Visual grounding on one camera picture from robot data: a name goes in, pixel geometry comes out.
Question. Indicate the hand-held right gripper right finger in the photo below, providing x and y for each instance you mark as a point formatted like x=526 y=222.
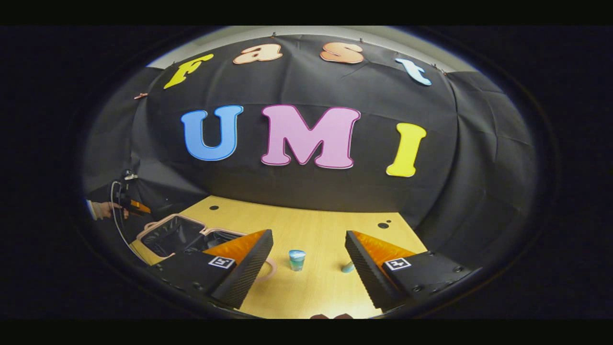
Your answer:
x=366 y=275

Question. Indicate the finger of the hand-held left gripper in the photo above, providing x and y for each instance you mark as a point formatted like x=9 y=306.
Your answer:
x=140 y=207

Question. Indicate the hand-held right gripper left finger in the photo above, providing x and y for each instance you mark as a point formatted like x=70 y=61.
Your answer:
x=251 y=270

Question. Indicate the pink suitcase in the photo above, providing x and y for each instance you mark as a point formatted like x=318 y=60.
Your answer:
x=172 y=235

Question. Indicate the blue capped bottle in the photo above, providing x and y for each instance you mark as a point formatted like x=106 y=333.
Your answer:
x=297 y=261

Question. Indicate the small pink clip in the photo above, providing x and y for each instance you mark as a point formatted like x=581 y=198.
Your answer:
x=141 y=96

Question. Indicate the black backdrop cloth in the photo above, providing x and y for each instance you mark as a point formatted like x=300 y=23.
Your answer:
x=297 y=81

